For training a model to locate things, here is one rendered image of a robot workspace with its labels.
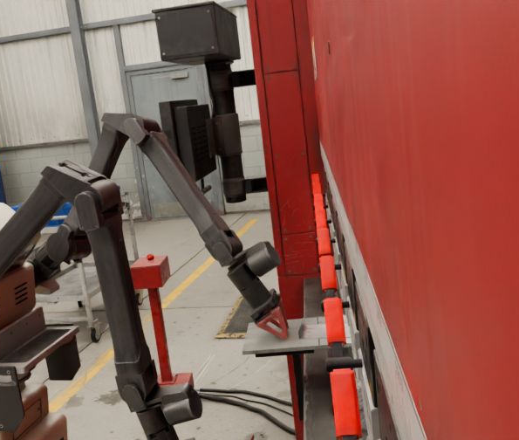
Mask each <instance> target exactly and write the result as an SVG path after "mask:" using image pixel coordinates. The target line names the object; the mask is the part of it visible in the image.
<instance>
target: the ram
mask: <svg viewBox="0 0 519 440"><path fill-rule="evenodd" d="M306 3H307V12H308V21H309V31H310V40H311V42H313V41H314V48H313V45H311V58H312V67H313V77H314V86H315V95H316V104H317V114H318V132H319V139H320V141H321V144H322V147H323V150H324V154H325V156H326V159H327V161H328V164H329V167H330V170H331V174H332V176H333V179H334V182H335V184H336V187H337V190H338V194H339V196H340V199H341V202H342V204H343V207H344V210H345V214H346V216H347V219H348V222H349V225H350V227H351V230H352V235H353V236H354V239H355V242H356V245H357V247H358V250H359V254H360V257H361V259H362V262H363V265H364V267H365V272H366V274H367V277H368V279H369V282H370V285H371V288H372V292H373V294H374V297H375V299H376V302H377V305H378V308H379V312H380V314H381V317H382V320H383V322H384V325H385V328H386V331H387V334H388V337H389V340H390V342H391V345H392V348H393V352H394V354H395V357H396V360H397V362H398V365H399V370H400V372H401V374H402V377H403V380H404V383H405V385H406V390H407V392H408V394H409V397H410V400H411V403H412V405H413V410H414V412H415V415H416V417H417V420H418V423H419V426H420V429H421V432H422V435H423V437H424V440H519V0H306ZM312 36H313V39H312ZM312 49H313V51H314V50H315V58H314V55H313V54H312ZM313 58H314V60H316V66H315V63H314V64H313ZM314 67H315V70H316V69H317V76H316V73H314ZM315 77H316V80H315ZM321 156H322V159H323V163H324V168H325V172H326V174H327V178H328V181H329V184H330V187H331V193H332V196H333V200H334V203H335V206H336V209H337V213H338V218H339V221H340V224H341V228H342V231H343V234H344V237H345V242H346V246H347V249H348V252H349V256H350V259H351V262H352V268H353V270H354V274H355V277H356V280H357V284H358V287H359V292H360V296H361V299H362V302H363V305H364V308H365V314H366V318H367V320H368V324H369V327H370V330H371V333H372V339H373V342H374V346H375V348H376V352H377V355H378V358H379V364H380V367H381V370H382V374H383V376H384V380H385V383H386V388H387V392H388V395H389V398H390V402H391V404H392V408H393V413H394V416H395V420H396V423H397V426H398V430H399V435H400V438H401V440H410V439H409V436H408V434H407V431H406V425H405V423H404V420H403V416H402V414H401V411H400V407H399V403H398V400H397V396H396V394H395V391H394V388H393V383H392V380H391V376H390V374H389V371H388V368H387V365H386V360H385V357H384V354H383V351H382V348H381V345H380V342H379V337H378V334H377V331H376V328H375V326H374V322H373V319H372V314H371V311H370V308H369V306H368V302H367V299H366V296H365V291H364V288H363V286H362V283H361V279H360V276H359V271H358V268H357V266H356V263H355V259H354V256H353V254H352V248H351V246H350V243H349V239H348V236H347V234H346V231H345V226H344V223H343V220H342V217H341V214H340V211H339V207H338V203H337V200H336V197H335V194H334V191H333V188H332V185H331V180H330V177H329V174H328V171H327V168H326V165H325V162H324V157H323V154H322V151H321Z"/></svg>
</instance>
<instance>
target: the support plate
mask: <svg viewBox="0 0 519 440"><path fill-rule="evenodd" d="M287 321H288V325H289V328H288V329H287V333H288V337H287V338H285V339H284V340H283V339H281V338H279V337H278V336H276V335H274V334H273V333H270V332H268V331H265V330H263V329H262V328H260V327H257V326H256V324H255V323H249V326H248V330H247V333H246V337H245V341H244V345H243V349H242V355H246V354H267V353H279V352H290V351H302V350H313V349H324V348H332V347H331V346H328V344H327V339H320V345H318V339H299V335H298V329H299V327H300V324H301V322H302V319H296V320H287ZM318 322H319V325H323V324H325V317H318V321H317V318H307V319H304V324H305V325H317V324H318ZM266 325H268V326H270V327H272V328H274V329H275V330H277V331H278V332H279V333H283V331H282V329H281V328H279V327H277V326H275V325H274V324H272V323H271V322H268V323H266ZM351 346H352V342H351V338H346V345H344V346H343V347H351Z"/></svg>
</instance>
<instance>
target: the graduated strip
mask: <svg viewBox="0 0 519 440"><path fill-rule="evenodd" d="M319 142H320V148H321V151H322V154H323V157H324V162H325V165H326V168H327V171H328V174H329V177H330V180H331V185H332V188H333V191H334V194H335V197H336V200H337V203H338V207H339V211H340V214H341V217H342V220H343V223H344V226H345V231H346V234H347V236H348V239H349V243H350V246H351V248H352V254H353V256H354V259H355V263H356V266H357V268H358V271H359V276H360V279H361V283H362V286H363V288H364V291H365V296H366V299H367V302H368V306H369V308H370V311H371V314H372V319H373V322H374V326H375V328H376V331H377V334H378V337H379V342H380V345H381V348H382V351H383V354H384V357H385V360H386V365H387V368H388V371H389V374H390V376H391V380H392V383H393V388H394V391H395V394H396V396H397V400H398V403H399V407H400V411H401V414H402V416H403V420H404V423H405V425H406V431H407V434H408V436H409V439H410V440H424V437H423V435H422V432H421V429H420V426H419V423H418V420H417V417H416V415H415V412H414V410H413V405H412V403H411V400H410V397H409V394H408V392H407V390H406V385H405V383H404V380H403V377H402V374H401V372H400V370H399V365H398V362H397V360H396V357H395V354H394V352H393V348H392V345H391V342H390V340H389V337H388V334H387V331H386V328H385V325H384V322H383V320H382V317H381V314H380V312H379V308H378V305H377V302H376V299H375V297H374V294H373V292H372V288H371V285H370V282H369V279H368V277H367V274H366V272H365V267H364V265H363V262H362V259H361V257H360V254H359V250H358V247H357V245H356V242H355V239H354V236H353V235H352V230H351V227H350V225H349V222H348V219H347V216H346V214H345V210H344V207H343V204H342V202H341V199H340V196H339V194H338V190H337V187H336V184H335V182H334V179H333V176H332V174H331V170H330V167H329V164H328V161H327V159H326V156H325V154H324V150H323V147H322V144H321V141H320V139H319Z"/></svg>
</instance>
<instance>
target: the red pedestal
mask: <svg viewBox="0 0 519 440"><path fill-rule="evenodd" d="M130 270H131V274H132V279H133V286H134V290H139V289H147V290H148V297H149V302H150V308H151V314H152V319H153V325H154V336H155V341H156V347H157V353H158V358H159V364H160V375H158V380H157V382H158V383H159V385H160V387H164V386H167V385H170V386H174V385H178V384H182V383H190V384H191V385H192V386H194V379H193V373H192V372H190V373H178V374H172V370H171V365H170V359H169V353H168V347H167V336H166V330H165V325H164V319H163V313H162V307H161V301H160V290H159V287H163V286H164V285H165V284H166V282H167V281H168V279H169V278H170V277H171V273H170V267H169V261H168V255H164V256H154V255H153V254H148V255H147V257H145V258H139V259H138V260H137V261H136V262H135V263H134V264H133V265H132V266H131V267H130Z"/></svg>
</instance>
